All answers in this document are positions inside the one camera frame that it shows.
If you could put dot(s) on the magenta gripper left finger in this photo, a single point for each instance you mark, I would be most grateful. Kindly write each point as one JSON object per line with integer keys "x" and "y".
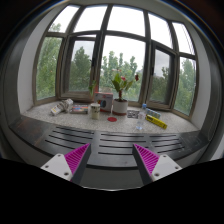
{"x": 70, "y": 166}

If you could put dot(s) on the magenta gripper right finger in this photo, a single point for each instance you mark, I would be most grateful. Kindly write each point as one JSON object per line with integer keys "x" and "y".
{"x": 152, "y": 166}

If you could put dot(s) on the clear plastic water bottle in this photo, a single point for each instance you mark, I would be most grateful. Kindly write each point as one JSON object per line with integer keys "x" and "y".
{"x": 141, "y": 117}

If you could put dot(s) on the dark slatted radiator cover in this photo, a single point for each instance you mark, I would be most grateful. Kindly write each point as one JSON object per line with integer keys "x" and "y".
{"x": 108, "y": 149}

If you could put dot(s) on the yellow long box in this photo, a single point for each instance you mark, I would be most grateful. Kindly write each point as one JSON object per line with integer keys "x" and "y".
{"x": 156, "y": 121}

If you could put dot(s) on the light blue small box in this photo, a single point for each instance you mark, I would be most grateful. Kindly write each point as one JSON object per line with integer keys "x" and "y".
{"x": 153, "y": 113}

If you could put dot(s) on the black white card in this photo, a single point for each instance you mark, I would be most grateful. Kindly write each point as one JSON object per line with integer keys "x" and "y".
{"x": 132, "y": 114}

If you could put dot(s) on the flat book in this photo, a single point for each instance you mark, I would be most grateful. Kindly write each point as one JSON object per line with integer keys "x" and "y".
{"x": 79, "y": 109}

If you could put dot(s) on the red round coaster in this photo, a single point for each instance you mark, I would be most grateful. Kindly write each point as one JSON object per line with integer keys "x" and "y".
{"x": 112, "y": 119}

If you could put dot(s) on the crumpled white plastic package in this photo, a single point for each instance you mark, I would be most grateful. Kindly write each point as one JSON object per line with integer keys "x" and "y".
{"x": 62, "y": 106}

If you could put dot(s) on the cream ceramic mug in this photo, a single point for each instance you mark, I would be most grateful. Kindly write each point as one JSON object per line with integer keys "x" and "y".
{"x": 95, "y": 111}

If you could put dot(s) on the potted plant in white pot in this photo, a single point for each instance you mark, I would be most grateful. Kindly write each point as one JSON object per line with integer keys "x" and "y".
{"x": 125, "y": 91}

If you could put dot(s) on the colourful cardboard box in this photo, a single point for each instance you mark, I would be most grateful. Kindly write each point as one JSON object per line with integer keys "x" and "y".
{"x": 104, "y": 100}

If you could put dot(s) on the window frame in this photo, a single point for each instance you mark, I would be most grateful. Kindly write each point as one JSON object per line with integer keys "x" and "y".
{"x": 83, "y": 45}

